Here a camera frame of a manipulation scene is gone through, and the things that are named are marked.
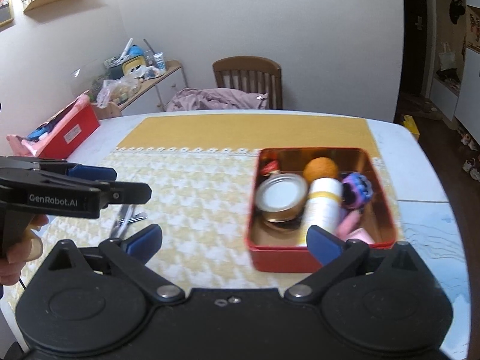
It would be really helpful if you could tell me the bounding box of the wooden chair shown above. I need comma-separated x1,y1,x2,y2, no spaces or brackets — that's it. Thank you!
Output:
212,56,284,110

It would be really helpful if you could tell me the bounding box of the pink tube with green cap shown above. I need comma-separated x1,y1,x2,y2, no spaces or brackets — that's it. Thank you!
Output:
334,210,361,240

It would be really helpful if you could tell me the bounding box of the clear plastic bag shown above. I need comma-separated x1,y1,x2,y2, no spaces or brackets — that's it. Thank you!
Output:
96,75,141,109

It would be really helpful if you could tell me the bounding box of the white wooden cabinet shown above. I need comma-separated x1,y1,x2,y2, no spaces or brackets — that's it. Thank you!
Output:
93,60,187,119

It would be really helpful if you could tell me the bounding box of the pink cloth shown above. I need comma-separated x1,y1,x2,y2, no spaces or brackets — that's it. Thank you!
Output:
6,94,90,157

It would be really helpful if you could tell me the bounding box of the person's left hand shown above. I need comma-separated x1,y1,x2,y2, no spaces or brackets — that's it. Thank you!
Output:
0,214,49,286

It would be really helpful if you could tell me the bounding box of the purple blue round toy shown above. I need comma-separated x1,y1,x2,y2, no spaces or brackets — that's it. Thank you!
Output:
342,172,374,210

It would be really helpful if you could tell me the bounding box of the orange fruit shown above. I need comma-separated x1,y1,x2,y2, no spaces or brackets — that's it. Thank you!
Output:
303,157,339,184

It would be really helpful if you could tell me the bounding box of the yellow houndstooth table mat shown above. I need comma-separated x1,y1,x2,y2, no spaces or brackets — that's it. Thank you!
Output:
6,114,406,312

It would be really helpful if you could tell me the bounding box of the red candy wrapper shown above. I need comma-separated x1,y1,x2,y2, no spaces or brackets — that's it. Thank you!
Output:
259,160,281,177

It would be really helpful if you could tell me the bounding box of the white yellow bottle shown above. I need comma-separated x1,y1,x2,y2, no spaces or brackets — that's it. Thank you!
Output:
297,178,343,246

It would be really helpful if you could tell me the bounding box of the blue yellow character container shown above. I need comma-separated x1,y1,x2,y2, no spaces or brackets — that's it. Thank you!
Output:
103,45,146,80

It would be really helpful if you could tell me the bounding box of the pink ridged square tray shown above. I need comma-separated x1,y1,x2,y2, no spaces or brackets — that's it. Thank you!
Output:
347,228,375,245

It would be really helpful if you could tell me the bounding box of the red metal tin box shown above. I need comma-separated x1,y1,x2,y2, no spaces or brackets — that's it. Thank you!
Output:
246,146,403,273

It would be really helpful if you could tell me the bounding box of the round gold tin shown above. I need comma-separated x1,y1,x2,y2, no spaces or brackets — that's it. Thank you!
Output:
255,173,308,223

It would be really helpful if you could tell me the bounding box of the mauve cloth on chair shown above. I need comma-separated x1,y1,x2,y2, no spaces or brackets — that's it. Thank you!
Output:
165,88,269,112

